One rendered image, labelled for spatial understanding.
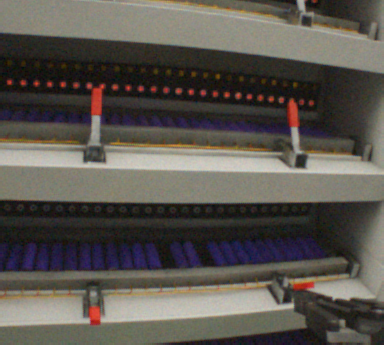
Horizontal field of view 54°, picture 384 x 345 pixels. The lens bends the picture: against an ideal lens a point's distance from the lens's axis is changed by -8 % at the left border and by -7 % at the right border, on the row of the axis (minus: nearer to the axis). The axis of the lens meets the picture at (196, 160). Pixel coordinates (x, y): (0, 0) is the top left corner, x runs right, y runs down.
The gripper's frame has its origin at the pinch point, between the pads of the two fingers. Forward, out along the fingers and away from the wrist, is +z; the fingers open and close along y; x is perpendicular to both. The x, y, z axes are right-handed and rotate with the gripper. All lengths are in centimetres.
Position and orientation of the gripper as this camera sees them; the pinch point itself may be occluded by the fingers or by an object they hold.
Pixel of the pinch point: (312, 304)
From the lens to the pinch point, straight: 53.8
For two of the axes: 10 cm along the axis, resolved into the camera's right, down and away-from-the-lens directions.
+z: -2.7, 1.5, 9.5
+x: -0.1, -9.9, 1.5
